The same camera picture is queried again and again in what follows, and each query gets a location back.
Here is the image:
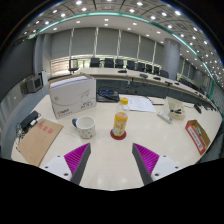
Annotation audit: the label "black flat bag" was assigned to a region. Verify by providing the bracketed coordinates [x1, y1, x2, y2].
[96, 85, 121, 103]

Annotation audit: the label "row of black office chairs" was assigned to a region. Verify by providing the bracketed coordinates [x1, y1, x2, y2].
[68, 57, 208, 98]

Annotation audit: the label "flat round red coaster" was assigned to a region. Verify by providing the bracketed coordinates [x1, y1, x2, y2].
[109, 128, 128, 141]

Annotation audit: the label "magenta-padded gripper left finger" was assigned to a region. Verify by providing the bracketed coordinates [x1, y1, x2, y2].
[39, 142, 92, 186]

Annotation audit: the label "white remote control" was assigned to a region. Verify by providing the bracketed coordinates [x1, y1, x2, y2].
[156, 111, 174, 125]

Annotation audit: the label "white cardboard paper box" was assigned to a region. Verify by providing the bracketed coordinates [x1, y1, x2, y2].
[48, 73, 98, 120]

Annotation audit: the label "white patterned mug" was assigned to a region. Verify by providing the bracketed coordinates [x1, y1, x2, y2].
[71, 115, 97, 140]

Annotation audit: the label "group of ceiling lights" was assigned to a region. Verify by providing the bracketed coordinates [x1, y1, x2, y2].
[23, 0, 222, 69]

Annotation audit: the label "brown paper envelope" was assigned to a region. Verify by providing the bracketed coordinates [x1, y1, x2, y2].
[17, 118, 64, 168]

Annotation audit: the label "yellow-capped clear drink bottle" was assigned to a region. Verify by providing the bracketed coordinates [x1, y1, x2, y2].
[112, 97, 130, 138]

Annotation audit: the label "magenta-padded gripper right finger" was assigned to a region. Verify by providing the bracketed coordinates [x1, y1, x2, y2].
[131, 142, 183, 186]

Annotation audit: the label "white open box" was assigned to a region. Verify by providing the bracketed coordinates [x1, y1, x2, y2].
[165, 96, 187, 121]

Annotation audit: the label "white paper sheets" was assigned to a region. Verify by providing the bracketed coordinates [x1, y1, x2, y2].
[118, 94, 157, 114]

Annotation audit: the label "black power adapter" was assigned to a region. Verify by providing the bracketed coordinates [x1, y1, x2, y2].
[19, 110, 41, 131]

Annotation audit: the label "long curved conference desk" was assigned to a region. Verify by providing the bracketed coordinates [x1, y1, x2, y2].
[48, 67, 215, 112]

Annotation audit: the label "red and white cardboard box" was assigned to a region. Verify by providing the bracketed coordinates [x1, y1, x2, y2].
[185, 119, 212, 156]

